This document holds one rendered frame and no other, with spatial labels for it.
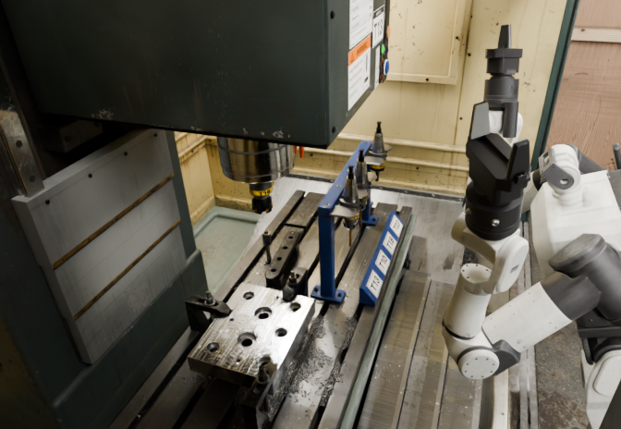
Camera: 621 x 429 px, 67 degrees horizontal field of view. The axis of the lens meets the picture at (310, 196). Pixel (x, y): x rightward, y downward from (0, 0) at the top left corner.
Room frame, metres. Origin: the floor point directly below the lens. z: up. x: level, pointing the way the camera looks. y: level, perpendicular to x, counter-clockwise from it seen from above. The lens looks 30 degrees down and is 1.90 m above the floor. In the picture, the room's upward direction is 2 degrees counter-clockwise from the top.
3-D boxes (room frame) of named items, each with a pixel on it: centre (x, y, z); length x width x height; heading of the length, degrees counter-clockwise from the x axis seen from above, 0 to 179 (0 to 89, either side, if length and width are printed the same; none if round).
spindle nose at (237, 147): (0.92, 0.11, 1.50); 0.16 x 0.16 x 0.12
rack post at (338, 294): (1.10, -0.04, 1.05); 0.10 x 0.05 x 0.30; 68
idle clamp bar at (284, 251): (1.24, 0.10, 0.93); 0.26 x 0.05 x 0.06; 163
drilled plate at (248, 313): (0.90, 0.16, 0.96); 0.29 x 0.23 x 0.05; 158
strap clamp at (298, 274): (1.05, 0.06, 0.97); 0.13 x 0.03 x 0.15; 158
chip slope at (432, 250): (1.52, -0.13, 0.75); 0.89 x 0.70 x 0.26; 68
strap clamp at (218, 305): (0.97, 0.29, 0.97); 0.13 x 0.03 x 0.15; 68
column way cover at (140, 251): (1.08, 0.52, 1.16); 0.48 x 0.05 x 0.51; 158
